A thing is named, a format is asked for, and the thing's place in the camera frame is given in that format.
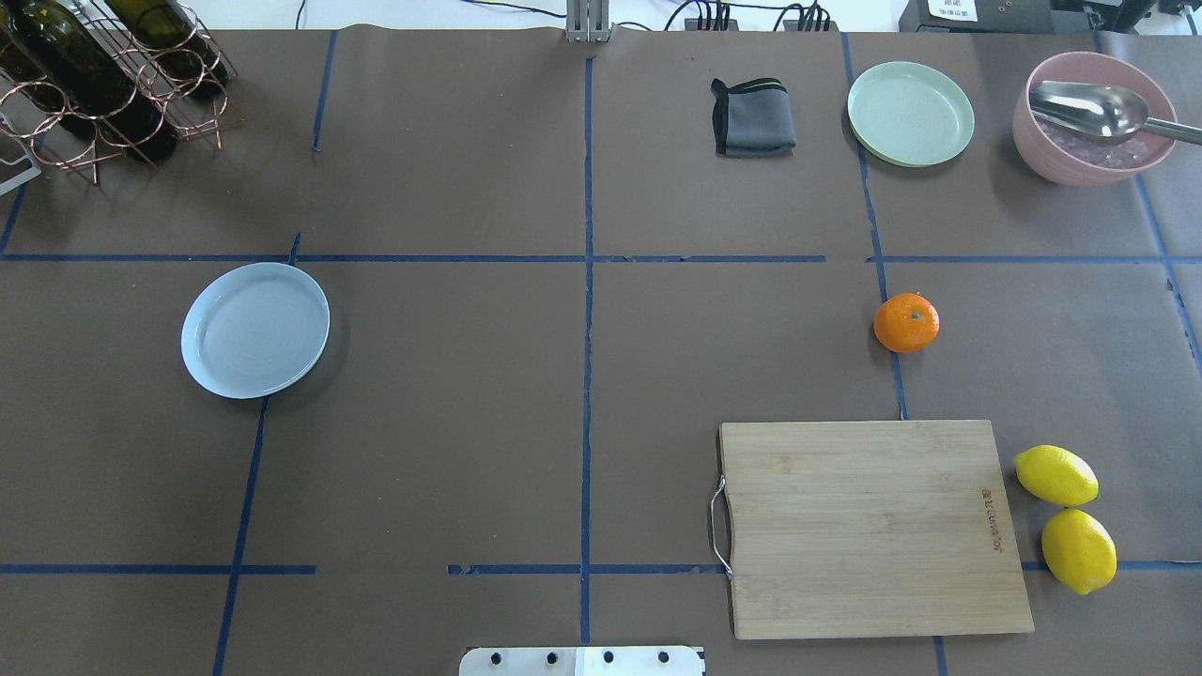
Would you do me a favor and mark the light blue plate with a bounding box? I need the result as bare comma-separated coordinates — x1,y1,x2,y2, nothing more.
180,262,331,401

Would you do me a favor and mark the light green plate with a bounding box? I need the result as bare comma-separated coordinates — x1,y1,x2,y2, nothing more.
847,61,976,168

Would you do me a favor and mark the folded grey cloth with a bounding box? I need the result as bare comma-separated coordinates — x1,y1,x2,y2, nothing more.
710,78,797,158

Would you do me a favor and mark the orange mandarin fruit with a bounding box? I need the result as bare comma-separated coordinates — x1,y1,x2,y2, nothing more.
871,292,944,354

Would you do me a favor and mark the black power strip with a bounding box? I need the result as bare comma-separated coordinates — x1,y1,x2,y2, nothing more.
667,1,739,32

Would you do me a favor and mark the wooden cutting board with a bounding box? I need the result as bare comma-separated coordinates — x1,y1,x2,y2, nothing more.
718,420,1035,640

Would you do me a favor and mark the lower yellow lemon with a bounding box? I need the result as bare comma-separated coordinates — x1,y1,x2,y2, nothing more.
1014,444,1100,508

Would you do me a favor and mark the yellow lemon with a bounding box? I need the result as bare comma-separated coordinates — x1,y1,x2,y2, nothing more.
1040,508,1117,595
1014,444,1100,508

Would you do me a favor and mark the pink bowl with ice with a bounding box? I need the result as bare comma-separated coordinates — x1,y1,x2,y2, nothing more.
1010,52,1178,186

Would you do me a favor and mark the upper yellow lemon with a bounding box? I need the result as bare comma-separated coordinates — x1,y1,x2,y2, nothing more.
1040,508,1117,595

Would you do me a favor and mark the dark wine bottle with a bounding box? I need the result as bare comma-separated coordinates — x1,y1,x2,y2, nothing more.
1,24,66,115
2,1,177,165
106,1,230,101

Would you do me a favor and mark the metal scoop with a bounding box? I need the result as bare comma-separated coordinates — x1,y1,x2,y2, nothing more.
1027,81,1201,146

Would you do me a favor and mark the aluminium frame post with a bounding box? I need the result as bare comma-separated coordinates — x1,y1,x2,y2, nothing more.
565,0,612,43

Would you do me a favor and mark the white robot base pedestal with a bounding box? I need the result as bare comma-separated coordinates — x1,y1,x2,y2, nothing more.
458,645,707,675

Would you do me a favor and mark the copper wire bottle rack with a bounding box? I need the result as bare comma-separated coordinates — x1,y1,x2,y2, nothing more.
2,1,245,183

